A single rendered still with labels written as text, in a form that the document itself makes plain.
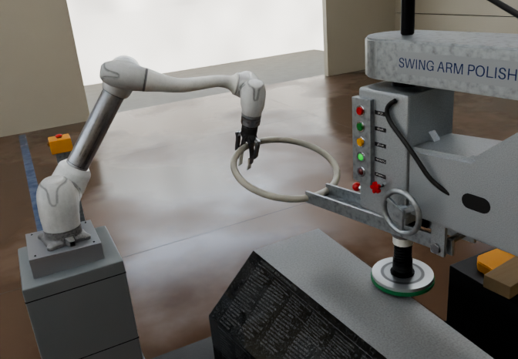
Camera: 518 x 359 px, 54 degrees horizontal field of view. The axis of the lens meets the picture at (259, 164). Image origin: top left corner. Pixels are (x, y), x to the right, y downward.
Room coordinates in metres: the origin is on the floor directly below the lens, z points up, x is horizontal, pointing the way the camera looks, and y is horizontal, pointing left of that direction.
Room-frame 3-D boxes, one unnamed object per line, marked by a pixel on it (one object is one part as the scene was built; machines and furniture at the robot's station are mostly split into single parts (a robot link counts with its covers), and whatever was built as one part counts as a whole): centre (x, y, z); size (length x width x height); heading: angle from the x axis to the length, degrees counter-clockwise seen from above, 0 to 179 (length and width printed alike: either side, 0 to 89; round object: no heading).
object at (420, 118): (1.47, -0.52, 1.30); 0.36 x 0.22 x 0.45; 33
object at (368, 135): (1.54, -0.34, 1.35); 0.08 x 0.03 x 0.28; 33
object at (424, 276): (1.54, -0.48, 0.84); 0.21 x 0.21 x 0.01
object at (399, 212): (1.37, -0.44, 1.18); 0.15 x 0.10 x 0.15; 33
